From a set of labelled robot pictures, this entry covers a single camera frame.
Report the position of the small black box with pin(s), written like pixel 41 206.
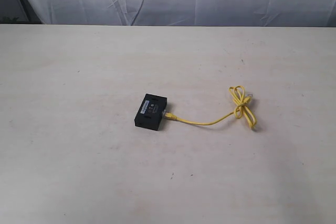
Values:
pixel 151 112

